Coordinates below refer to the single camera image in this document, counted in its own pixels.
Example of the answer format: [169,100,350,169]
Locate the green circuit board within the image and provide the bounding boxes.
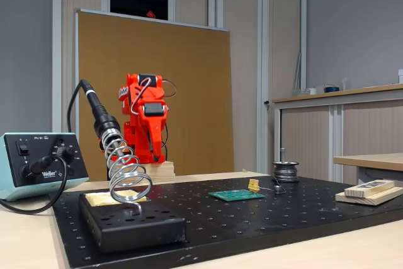
[207,188,266,202]

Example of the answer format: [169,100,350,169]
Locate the black soldering iron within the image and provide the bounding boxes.
[77,79,127,164]

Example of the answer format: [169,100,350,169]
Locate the low beige sliding-door cabinet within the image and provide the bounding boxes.
[272,83,403,185]

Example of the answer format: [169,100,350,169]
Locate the printed Kapla wooden plank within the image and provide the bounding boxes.
[344,179,396,197]

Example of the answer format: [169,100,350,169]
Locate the leaning metal rods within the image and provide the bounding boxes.
[293,51,303,90]

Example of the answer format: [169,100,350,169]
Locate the solder wire spool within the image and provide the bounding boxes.
[272,161,300,183]

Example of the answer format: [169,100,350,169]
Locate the tall beige cabinet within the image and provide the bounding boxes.
[52,0,308,175]

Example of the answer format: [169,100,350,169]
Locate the wooden blocks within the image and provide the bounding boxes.
[335,186,403,207]

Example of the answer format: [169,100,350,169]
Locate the thin solder wire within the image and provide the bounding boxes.
[258,175,287,195]

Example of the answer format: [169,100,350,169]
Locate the yellow cleaning sponge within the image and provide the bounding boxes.
[85,189,148,207]

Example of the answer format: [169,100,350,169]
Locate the teal Weller soldering station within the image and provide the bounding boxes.
[0,132,89,202]

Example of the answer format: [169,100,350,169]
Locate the black perforated breadboard plate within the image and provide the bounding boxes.
[52,174,403,269]

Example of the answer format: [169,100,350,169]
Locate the light wood desk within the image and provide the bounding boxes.
[332,152,403,186]

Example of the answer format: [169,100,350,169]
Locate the yellow power connector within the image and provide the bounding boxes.
[247,178,261,194]

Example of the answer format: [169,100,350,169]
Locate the black stand with spring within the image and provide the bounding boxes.
[78,117,187,254]

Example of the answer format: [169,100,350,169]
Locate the white servo cable loop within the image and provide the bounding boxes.
[130,77,151,115]

